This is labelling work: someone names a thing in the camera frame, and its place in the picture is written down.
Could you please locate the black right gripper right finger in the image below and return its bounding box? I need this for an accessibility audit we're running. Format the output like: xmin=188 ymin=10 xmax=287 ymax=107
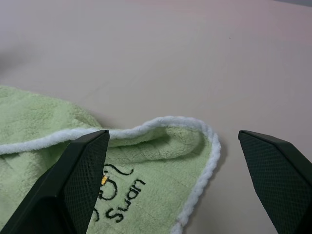
xmin=237 ymin=130 xmax=312 ymax=234

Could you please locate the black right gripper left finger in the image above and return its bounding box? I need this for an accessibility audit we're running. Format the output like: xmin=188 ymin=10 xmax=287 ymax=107
xmin=0 ymin=129 xmax=110 ymax=234

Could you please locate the green cloth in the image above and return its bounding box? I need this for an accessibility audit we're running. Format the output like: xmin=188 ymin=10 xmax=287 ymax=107
xmin=0 ymin=84 xmax=222 ymax=234

